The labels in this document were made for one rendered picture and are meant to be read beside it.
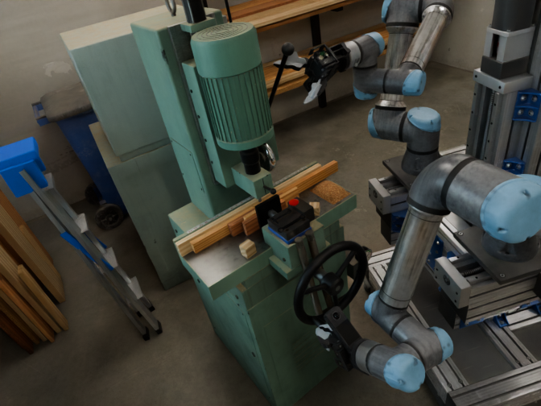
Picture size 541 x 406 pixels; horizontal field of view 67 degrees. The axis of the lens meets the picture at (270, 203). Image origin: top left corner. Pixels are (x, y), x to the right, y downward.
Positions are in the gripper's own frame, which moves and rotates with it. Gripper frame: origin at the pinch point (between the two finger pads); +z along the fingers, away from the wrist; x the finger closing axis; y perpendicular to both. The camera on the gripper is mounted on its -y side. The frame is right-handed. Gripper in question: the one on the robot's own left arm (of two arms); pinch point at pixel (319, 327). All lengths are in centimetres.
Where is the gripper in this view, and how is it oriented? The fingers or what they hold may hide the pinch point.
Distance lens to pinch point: 122.5
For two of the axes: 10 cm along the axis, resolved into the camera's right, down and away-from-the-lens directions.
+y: 4.2, 8.9, 1.6
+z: -4.3, 0.4, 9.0
